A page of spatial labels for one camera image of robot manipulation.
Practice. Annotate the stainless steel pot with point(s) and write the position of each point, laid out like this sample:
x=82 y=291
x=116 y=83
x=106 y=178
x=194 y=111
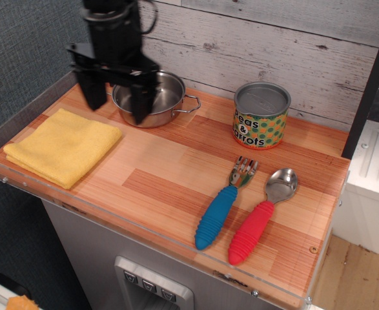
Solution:
x=168 y=103

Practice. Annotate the silver dispenser button panel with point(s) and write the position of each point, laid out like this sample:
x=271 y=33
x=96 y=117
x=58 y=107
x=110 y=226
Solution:
x=143 y=288

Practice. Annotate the dark right frame post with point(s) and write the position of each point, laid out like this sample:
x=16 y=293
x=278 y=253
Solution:
x=363 y=111

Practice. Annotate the orange object at corner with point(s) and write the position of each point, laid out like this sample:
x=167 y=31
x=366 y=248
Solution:
x=21 y=303

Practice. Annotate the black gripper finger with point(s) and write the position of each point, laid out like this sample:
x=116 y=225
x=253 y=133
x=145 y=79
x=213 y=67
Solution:
x=142 y=100
x=93 y=89

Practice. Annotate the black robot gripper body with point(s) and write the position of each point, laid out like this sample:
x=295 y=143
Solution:
x=114 y=53

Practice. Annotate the yellow towel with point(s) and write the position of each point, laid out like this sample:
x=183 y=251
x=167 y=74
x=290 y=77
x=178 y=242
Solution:
x=63 y=148

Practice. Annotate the grey toy fridge cabinet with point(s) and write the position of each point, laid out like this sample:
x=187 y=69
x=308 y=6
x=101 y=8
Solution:
x=92 y=248

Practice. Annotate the blue handled fork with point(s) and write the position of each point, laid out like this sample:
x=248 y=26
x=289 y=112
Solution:
x=214 y=217

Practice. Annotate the peas and carrots can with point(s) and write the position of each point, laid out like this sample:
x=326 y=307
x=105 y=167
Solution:
x=260 y=115

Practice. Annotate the red handled spoon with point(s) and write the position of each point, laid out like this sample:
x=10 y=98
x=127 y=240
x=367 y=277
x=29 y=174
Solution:
x=280 y=186

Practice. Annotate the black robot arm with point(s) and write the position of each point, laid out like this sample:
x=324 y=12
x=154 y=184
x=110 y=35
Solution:
x=112 y=6

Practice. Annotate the white cabinet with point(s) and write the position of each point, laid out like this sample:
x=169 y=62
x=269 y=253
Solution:
x=356 y=218

